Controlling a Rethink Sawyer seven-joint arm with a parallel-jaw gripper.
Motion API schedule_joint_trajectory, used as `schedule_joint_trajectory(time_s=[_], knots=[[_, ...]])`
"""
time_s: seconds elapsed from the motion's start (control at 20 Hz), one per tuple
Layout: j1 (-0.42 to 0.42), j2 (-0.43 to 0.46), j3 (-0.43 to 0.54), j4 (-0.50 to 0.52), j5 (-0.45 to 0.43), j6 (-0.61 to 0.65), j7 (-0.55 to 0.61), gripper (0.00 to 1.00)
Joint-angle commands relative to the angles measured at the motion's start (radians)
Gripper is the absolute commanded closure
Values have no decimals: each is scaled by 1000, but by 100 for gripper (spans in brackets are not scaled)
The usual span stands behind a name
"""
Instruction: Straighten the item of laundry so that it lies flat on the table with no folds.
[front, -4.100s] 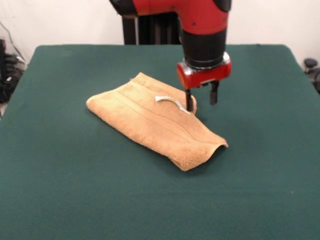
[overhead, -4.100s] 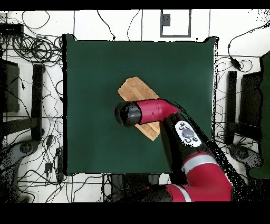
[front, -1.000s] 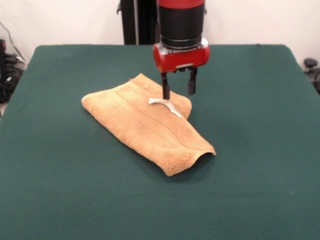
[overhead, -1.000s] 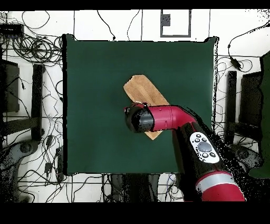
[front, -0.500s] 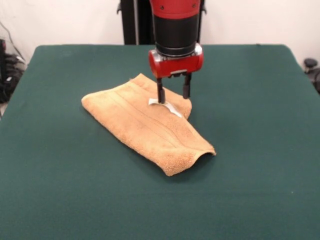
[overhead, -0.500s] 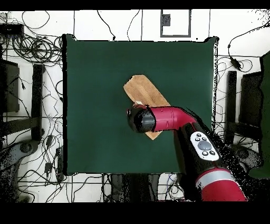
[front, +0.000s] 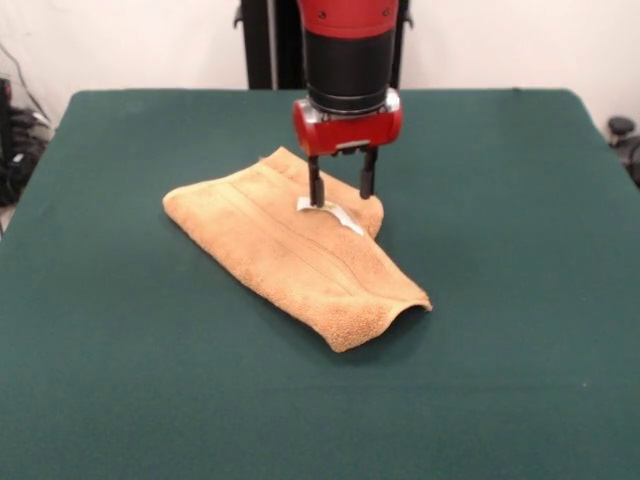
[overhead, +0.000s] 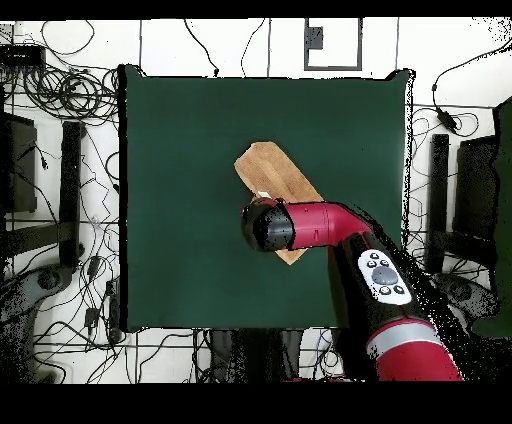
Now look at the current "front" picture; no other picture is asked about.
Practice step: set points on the dark green table cloth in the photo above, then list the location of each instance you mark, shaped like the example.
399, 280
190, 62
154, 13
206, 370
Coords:
125, 325

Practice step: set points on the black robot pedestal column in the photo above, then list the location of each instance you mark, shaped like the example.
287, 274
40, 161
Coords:
275, 50

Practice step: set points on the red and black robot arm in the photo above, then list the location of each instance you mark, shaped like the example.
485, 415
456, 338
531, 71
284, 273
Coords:
347, 60

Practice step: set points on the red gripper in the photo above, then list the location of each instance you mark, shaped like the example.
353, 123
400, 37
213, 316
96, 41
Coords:
350, 132

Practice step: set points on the tan terry towel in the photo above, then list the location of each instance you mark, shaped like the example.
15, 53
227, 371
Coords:
280, 250

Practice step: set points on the dark pedestal leg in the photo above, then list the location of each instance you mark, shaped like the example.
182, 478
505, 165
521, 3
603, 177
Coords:
20, 150
622, 127

